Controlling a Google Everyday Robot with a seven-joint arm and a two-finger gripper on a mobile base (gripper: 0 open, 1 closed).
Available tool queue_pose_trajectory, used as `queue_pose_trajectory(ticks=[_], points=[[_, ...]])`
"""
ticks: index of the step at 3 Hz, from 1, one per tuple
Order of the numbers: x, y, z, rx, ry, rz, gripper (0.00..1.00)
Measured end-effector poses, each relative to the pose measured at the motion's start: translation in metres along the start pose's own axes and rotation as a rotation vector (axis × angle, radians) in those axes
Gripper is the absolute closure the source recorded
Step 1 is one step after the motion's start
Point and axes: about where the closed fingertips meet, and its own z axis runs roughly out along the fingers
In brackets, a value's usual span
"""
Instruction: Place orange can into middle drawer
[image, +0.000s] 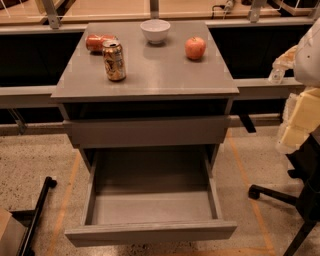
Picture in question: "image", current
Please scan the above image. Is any grey drawer cabinet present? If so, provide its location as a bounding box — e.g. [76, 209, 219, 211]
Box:
[50, 20, 240, 248]

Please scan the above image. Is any cardboard box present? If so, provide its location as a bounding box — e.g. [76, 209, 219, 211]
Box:
[0, 208, 26, 256]

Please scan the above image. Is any clear sanitizer pump bottle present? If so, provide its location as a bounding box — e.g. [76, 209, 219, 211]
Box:
[268, 68, 285, 85]

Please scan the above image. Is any black office chair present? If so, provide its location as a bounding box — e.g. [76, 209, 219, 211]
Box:
[247, 126, 320, 256]

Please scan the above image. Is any red apple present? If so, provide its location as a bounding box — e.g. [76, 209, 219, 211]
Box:
[185, 37, 206, 60]

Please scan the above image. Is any closed grey top drawer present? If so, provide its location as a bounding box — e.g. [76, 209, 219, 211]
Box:
[64, 116, 230, 148]

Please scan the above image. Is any open grey middle drawer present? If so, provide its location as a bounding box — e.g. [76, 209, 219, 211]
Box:
[65, 146, 237, 247]

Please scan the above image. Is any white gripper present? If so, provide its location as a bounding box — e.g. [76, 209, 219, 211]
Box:
[272, 46, 320, 154]

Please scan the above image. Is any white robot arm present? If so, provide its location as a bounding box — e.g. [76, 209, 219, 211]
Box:
[268, 18, 320, 154]

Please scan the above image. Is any grey metal rail shelf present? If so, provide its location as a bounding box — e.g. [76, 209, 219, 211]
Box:
[0, 77, 304, 109]

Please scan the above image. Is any red orange lying can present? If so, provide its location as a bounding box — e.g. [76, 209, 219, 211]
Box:
[85, 34, 115, 52]

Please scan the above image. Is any white ceramic bowl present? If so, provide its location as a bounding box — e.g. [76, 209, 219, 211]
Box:
[140, 19, 171, 44]

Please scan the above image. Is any gold orange soda can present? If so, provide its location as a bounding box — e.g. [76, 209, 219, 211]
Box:
[102, 39, 126, 81]

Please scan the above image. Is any black cart frame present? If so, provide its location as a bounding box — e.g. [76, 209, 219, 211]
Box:
[12, 176, 57, 256]

